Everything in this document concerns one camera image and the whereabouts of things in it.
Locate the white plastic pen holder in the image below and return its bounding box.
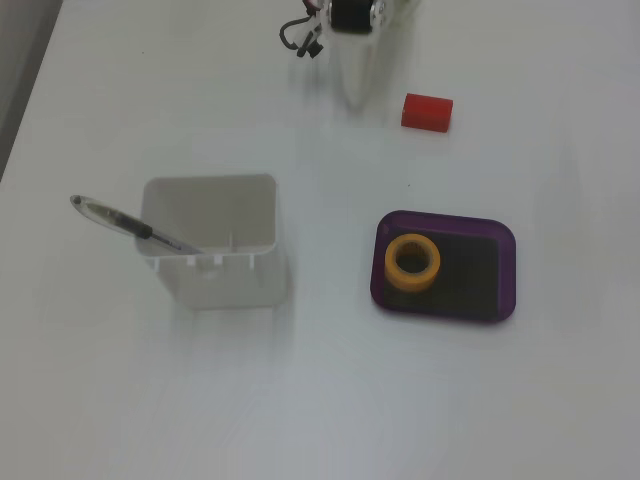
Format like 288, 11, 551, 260
136, 172, 290, 312

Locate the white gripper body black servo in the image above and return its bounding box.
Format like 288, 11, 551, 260
319, 0, 397, 36

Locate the black ballpoint pen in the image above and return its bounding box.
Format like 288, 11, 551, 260
68, 194, 207, 257

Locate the purple metal tray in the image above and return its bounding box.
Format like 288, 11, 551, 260
369, 209, 519, 328

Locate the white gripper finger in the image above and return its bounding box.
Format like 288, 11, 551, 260
327, 29, 382, 112

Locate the red rectangular block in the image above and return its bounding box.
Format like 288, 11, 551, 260
400, 92, 455, 134

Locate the yellow tape roll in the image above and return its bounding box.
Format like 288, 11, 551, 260
383, 232, 443, 293

